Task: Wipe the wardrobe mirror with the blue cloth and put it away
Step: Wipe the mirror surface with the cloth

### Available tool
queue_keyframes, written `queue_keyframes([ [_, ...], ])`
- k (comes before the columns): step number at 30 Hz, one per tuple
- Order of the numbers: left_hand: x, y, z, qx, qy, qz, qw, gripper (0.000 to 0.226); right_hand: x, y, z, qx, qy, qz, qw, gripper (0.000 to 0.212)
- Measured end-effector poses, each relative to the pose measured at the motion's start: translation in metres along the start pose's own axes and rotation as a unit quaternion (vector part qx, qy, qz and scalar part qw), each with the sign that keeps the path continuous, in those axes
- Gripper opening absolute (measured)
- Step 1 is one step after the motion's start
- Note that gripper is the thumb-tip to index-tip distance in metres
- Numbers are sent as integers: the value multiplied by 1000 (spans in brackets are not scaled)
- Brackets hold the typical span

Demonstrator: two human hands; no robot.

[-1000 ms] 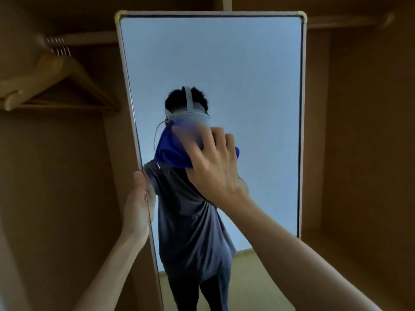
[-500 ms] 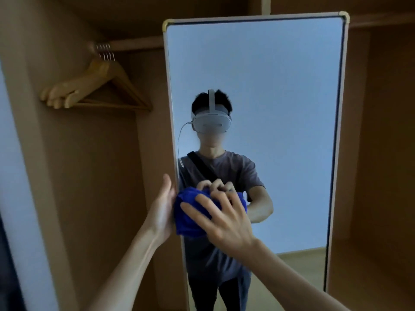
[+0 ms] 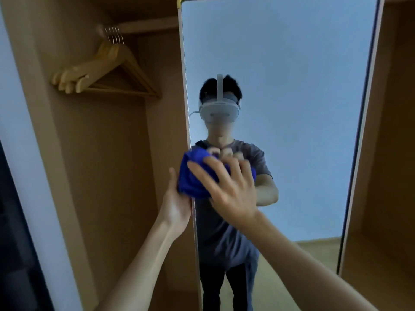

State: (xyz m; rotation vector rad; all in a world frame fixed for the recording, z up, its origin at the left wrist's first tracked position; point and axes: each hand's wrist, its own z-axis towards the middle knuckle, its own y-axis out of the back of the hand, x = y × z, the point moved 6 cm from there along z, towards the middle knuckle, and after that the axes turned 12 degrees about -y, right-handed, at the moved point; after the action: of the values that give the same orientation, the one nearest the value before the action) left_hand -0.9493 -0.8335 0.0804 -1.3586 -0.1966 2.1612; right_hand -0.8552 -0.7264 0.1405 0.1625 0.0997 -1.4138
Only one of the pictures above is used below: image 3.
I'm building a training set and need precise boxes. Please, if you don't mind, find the person's left hand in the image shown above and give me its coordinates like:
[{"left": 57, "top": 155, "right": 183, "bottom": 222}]
[{"left": 158, "top": 167, "right": 193, "bottom": 241}]

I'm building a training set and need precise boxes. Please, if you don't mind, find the person's right hand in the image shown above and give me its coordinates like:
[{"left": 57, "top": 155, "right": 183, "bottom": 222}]
[{"left": 187, "top": 155, "right": 260, "bottom": 228}]

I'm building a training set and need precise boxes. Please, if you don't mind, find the blue cleaning cloth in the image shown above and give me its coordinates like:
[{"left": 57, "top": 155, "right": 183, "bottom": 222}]
[{"left": 177, "top": 148, "right": 257, "bottom": 198}]

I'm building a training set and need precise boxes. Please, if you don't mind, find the person's left forearm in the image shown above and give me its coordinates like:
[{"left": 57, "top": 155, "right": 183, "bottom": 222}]
[{"left": 96, "top": 220, "right": 186, "bottom": 311}]

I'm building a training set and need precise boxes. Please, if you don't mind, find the person's right forearm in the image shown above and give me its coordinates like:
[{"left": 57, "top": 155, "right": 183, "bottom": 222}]
[{"left": 241, "top": 210, "right": 380, "bottom": 311}]

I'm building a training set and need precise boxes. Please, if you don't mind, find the wooden wardrobe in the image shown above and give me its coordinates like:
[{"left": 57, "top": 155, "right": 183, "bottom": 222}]
[{"left": 0, "top": 0, "right": 415, "bottom": 311}]

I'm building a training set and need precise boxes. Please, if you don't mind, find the tall framed mirror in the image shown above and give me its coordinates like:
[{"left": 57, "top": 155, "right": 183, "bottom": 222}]
[{"left": 176, "top": 0, "right": 386, "bottom": 311}]

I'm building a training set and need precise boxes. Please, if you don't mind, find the wooden clothes hanger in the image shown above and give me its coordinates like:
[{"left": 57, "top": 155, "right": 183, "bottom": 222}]
[
  {"left": 65, "top": 27, "right": 156, "bottom": 96},
  {"left": 75, "top": 27, "right": 162, "bottom": 99},
  {"left": 58, "top": 26, "right": 130, "bottom": 92},
  {"left": 51, "top": 26, "right": 125, "bottom": 86}
]

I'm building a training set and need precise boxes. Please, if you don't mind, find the wooden wardrobe rod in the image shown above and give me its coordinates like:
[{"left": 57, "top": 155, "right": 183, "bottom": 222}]
[{"left": 96, "top": 17, "right": 179, "bottom": 35}]

